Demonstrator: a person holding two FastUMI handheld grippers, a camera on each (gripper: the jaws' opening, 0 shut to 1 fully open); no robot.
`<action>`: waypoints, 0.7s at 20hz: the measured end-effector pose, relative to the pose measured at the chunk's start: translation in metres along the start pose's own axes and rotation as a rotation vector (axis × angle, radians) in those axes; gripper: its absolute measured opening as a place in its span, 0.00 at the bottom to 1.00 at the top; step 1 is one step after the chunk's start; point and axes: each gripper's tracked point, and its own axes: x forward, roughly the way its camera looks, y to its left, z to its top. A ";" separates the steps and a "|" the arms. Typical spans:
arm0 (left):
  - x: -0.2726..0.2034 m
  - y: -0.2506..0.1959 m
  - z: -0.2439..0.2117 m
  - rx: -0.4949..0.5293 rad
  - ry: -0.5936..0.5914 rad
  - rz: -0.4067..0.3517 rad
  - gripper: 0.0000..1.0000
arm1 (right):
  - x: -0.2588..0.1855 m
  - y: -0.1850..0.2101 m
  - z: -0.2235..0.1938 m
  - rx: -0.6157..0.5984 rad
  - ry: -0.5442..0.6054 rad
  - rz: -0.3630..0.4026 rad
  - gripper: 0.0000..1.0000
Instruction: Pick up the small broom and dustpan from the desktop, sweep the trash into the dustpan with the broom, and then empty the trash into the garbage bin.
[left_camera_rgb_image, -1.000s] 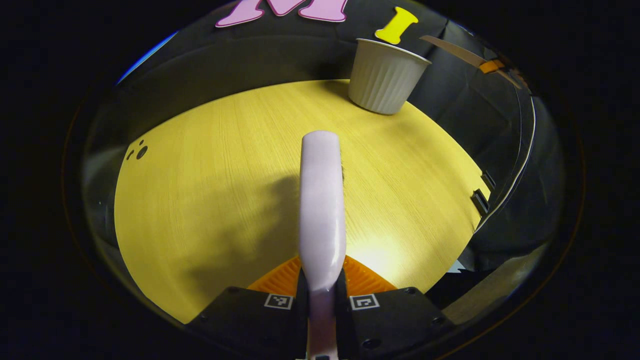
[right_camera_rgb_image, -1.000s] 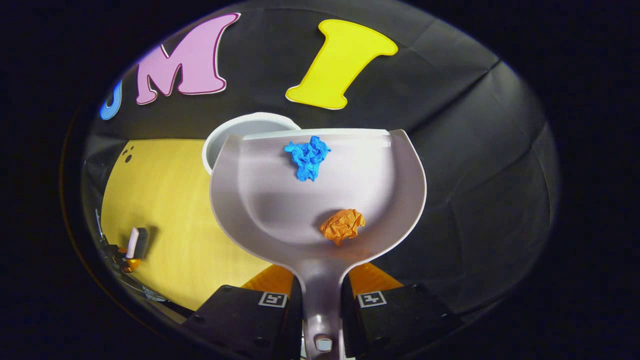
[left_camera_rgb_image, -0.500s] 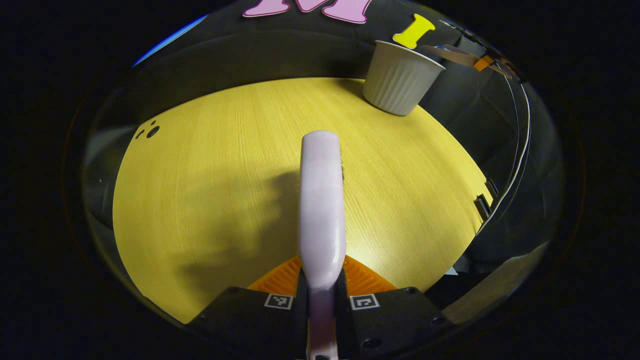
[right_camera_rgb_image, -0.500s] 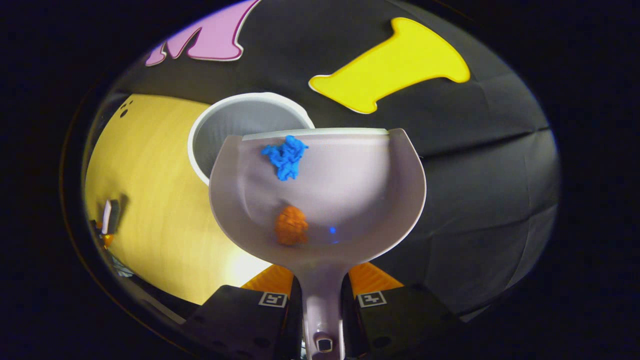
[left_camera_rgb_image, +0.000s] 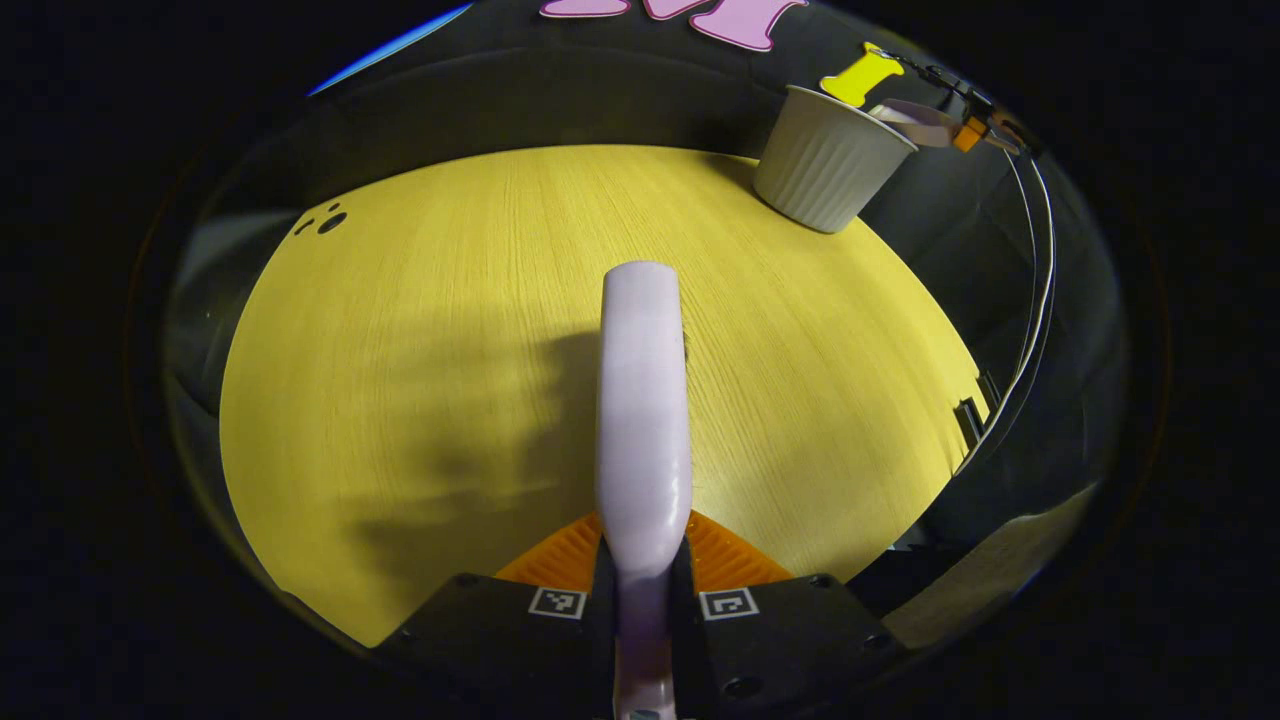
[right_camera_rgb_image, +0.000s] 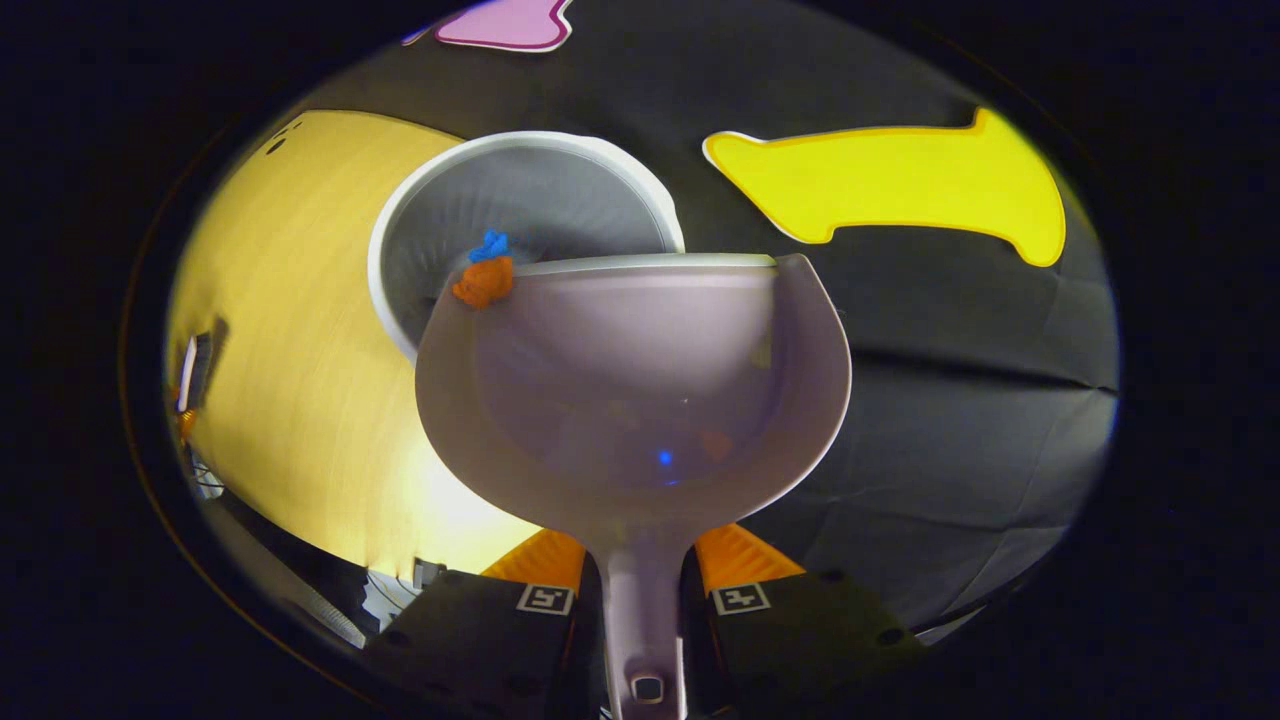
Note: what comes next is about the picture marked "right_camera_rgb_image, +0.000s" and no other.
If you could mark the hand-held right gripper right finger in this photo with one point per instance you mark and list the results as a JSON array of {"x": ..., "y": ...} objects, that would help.
[{"x": 800, "y": 640}]

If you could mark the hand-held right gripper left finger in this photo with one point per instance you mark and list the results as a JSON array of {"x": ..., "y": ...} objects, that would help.
[{"x": 480, "y": 640}]

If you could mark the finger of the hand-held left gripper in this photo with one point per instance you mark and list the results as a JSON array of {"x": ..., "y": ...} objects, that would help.
[{"x": 186, "y": 426}]

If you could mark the small lilac broom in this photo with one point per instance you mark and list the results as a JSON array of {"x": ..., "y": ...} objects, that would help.
[{"x": 197, "y": 370}]

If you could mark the lilac plastic dustpan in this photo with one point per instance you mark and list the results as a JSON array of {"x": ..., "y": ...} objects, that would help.
[{"x": 640, "y": 380}]

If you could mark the orange paper trash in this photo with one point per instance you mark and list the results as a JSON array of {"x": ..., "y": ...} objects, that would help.
[{"x": 483, "y": 283}]

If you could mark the blue paper trash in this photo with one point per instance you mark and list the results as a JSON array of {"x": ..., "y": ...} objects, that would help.
[{"x": 490, "y": 247}]

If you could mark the white ribbed garbage bin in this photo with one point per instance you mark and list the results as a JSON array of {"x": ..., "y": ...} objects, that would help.
[{"x": 530, "y": 200}]

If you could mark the yellow wooden desktop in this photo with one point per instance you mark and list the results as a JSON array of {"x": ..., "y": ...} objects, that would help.
[{"x": 290, "y": 350}]

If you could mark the black backdrop cloth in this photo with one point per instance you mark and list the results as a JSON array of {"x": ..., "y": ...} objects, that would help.
[{"x": 950, "y": 400}]

